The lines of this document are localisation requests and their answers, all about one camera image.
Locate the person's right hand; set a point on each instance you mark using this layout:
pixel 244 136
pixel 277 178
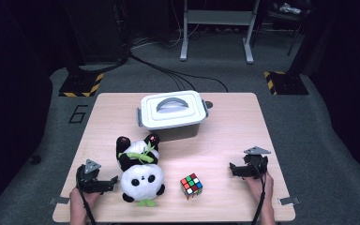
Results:
pixel 258 187

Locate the person's left hand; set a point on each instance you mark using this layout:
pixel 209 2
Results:
pixel 86 197

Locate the small black floor object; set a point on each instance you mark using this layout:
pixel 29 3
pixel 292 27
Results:
pixel 34 159

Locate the black yellow striped stand base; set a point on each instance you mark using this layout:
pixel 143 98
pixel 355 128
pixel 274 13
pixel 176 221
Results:
pixel 286 82
pixel 81 84

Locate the white metal frame stand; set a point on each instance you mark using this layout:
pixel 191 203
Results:
pixel 218 17

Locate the round dark table grommet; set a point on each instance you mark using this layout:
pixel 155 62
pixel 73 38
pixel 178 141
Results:
pixel 210 104

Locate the brown transparent storage box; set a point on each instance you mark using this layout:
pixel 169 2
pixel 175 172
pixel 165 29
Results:
pixel 181 132

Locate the panda plush toy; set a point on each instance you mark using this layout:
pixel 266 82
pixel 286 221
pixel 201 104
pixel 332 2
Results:
pixel 142 181

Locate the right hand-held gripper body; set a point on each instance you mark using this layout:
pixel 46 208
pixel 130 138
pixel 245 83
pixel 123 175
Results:
pixel 256 164

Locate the colourful puzzle cube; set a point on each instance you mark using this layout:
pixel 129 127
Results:
pixel 191 187

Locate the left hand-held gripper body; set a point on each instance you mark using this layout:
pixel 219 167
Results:
pixel 89 179

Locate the grey metal table bracket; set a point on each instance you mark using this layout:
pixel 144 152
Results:
pixel 59 201
pixel 289 201

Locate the dark chair with cloth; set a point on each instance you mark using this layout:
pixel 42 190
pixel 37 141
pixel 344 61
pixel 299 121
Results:
pixel 289 15

